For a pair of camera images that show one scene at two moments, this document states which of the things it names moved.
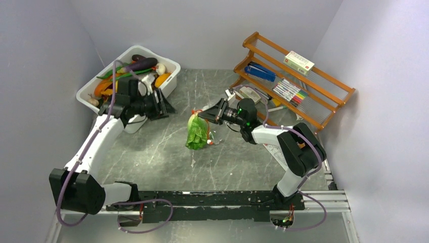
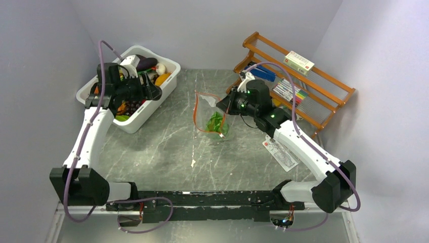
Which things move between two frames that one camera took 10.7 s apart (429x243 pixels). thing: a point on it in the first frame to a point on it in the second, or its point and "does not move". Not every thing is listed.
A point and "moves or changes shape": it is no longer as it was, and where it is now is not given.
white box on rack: [298, 63] does not move
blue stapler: [255, 69] does not move
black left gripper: [162, 109] to [149, 91]
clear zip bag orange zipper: [211, 138] moves or changes shape
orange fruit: [160, 79] does not move
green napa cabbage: [197, 133] to [216, 123]
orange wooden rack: [303, 90] does not move
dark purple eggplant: [139, 62] does not move
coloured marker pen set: [289, 91] does not move
